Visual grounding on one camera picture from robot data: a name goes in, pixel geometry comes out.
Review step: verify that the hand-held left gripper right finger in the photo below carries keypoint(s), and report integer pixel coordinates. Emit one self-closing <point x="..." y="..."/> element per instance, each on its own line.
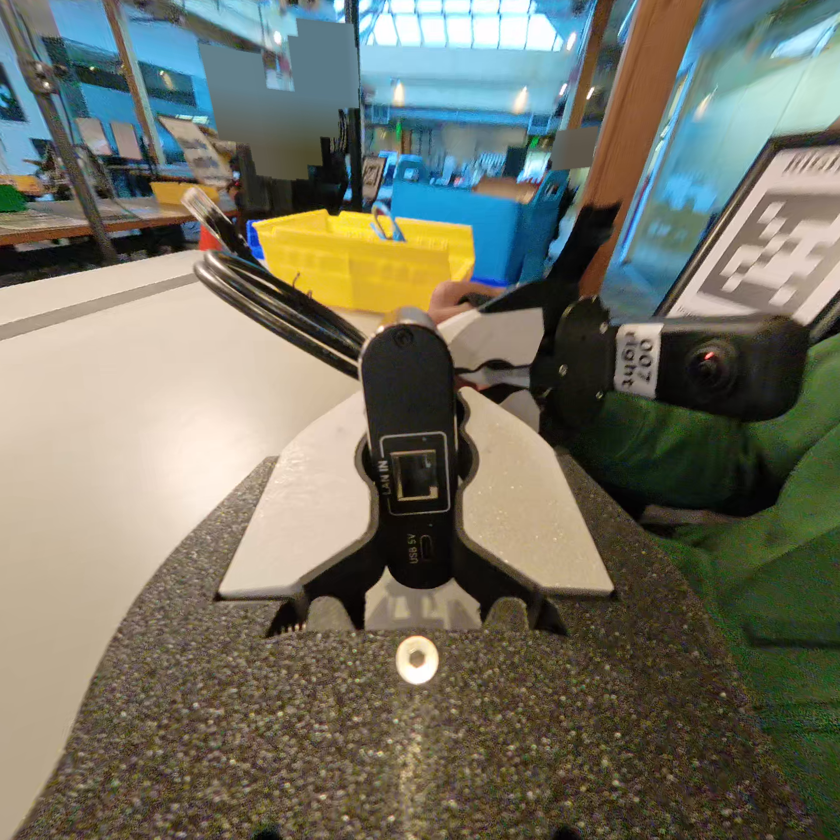
<point x="532" y="512"/>

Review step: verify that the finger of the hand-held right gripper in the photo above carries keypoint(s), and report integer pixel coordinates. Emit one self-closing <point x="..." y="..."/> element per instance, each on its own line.
<point x="505" y="318"/>
<point x="512" y="374"/>

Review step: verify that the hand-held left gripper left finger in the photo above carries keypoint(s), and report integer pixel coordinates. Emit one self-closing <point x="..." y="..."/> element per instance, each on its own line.
<point x="309" y="512"/>

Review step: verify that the black ethernet adapter hub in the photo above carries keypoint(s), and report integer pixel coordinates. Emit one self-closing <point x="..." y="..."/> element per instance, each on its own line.
<point x="410" y="394"/>

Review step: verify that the yellow plastic bin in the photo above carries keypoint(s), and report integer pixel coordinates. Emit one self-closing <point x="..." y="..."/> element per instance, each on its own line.
<point x="341" y="263"/>

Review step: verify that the person's right hand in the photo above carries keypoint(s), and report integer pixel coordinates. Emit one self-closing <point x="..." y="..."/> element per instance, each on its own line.
<point x="453" y="295"/>

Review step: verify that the blue plastic bins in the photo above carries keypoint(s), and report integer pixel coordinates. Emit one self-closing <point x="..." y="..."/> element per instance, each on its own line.
<point x="505" y="236"/>

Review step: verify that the framed printed tag board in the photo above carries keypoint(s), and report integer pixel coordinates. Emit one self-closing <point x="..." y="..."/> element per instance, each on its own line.
<point x="775" y="236"/>

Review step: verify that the orange traffic cone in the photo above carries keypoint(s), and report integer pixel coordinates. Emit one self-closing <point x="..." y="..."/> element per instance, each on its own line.
<point x="209" y="238"/>

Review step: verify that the yellow box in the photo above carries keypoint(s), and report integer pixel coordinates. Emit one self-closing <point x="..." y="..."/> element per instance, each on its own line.
<point x="184" y="193"/>

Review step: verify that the white sign board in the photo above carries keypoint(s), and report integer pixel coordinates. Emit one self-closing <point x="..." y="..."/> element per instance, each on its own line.
<point x="197" y="151"/>

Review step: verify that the wooden work table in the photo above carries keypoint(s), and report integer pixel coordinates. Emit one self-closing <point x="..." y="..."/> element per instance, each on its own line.
<point x="66" y="221"/>

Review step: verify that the black metal pole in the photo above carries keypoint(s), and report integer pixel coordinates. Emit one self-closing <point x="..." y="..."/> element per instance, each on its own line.
<point x="72" y="158"/>

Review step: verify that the green box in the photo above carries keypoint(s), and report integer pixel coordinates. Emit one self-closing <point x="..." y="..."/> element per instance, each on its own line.
<point x="11" y="198"/>

